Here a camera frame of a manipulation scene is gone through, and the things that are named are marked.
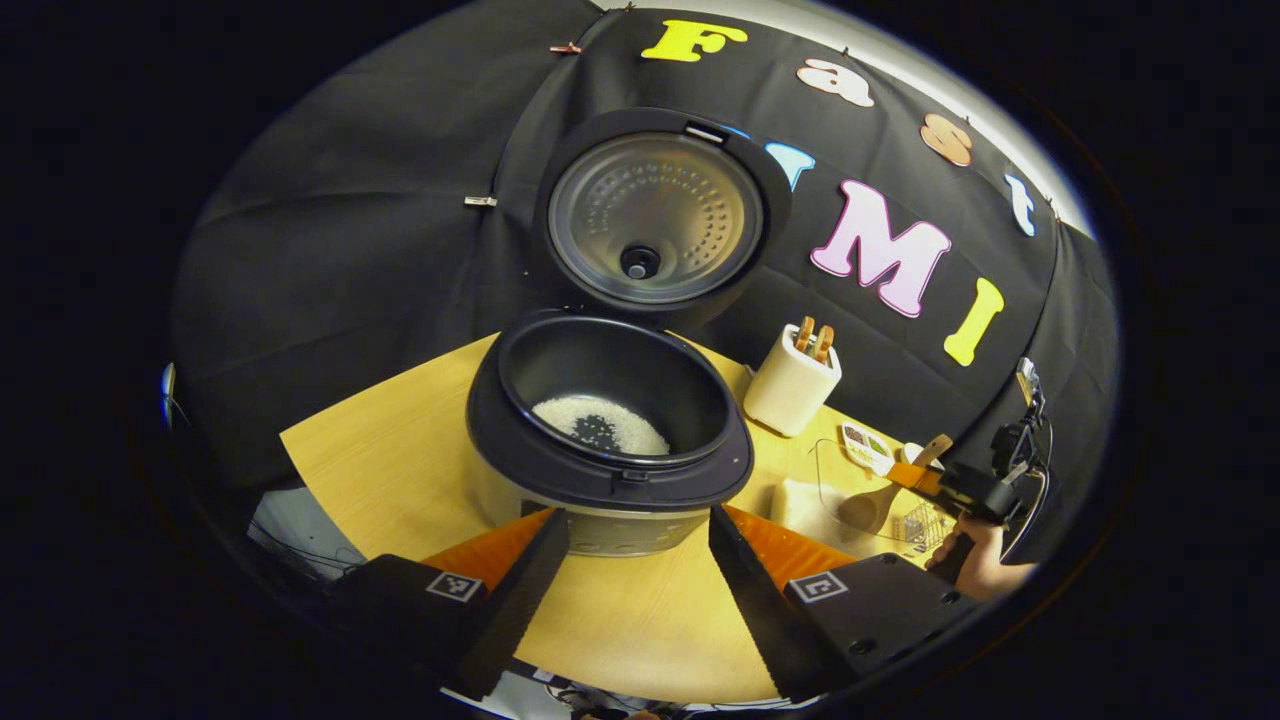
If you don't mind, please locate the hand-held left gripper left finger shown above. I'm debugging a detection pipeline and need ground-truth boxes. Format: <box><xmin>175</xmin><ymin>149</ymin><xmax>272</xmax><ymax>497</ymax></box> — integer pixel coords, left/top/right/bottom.
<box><xmin>300</xmin><ymin>507</ymin><xmax>571</xmax><ymax>701</ymax></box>

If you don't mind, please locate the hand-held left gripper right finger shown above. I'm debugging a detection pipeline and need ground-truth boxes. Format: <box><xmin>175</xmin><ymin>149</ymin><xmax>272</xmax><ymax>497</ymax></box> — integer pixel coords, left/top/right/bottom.
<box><xmin>708</xmin><ymin>504</ymin><xmax>991</xmax><ymax>704</ymax></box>

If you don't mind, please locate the wooden spoon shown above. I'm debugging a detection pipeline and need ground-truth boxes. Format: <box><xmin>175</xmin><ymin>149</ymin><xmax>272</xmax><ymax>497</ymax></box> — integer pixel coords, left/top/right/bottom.
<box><xmin>836</xmin><ymin>433</ymin><xmax>954</xmax><ymax>534</ymax></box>

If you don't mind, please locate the clear box of white rice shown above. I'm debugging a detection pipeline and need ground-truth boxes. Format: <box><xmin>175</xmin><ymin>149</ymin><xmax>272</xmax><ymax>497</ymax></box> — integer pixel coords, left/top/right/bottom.
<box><xmin>768</xmin><ymin>438</ymin><xmax>951</xmax><ymax>546</ymax></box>

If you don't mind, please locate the dark grey rice cooker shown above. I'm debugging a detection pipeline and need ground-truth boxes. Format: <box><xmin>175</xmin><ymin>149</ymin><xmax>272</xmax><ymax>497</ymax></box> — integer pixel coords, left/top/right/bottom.
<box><xmin>465</xmin><ymin>107</ymin><xmax>793</xmax><ymax>558</ymax></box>

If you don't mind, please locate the white rice heap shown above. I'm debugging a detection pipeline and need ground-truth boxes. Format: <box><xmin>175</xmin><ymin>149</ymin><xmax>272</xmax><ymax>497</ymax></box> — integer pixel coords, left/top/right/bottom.
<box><xmin>532</xmin><ymin>394</ymin><xmax>672</xmax><ymax>458</ymax></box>

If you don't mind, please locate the white divided tray of beans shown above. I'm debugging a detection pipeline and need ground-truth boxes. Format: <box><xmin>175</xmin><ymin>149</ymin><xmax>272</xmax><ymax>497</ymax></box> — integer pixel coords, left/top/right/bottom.
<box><xmin>840</xmin><ymin>422</ymin><xmax>896</xmax><ymax>477</ymax></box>

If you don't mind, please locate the white toaster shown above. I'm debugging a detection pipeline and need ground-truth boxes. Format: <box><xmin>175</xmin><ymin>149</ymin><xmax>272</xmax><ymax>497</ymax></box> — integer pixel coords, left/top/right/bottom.
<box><xmin>742</xmin><ymin>318</ymin><xmax>843</xmax><ymax>439</ymax></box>

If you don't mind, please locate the black backdrop cloth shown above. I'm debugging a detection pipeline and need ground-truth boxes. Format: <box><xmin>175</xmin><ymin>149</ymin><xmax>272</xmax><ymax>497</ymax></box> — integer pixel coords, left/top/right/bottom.
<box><xmin>165</xmin><ymin>0</ymin><xmax>1121</xmax><ymax>571</ymax></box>

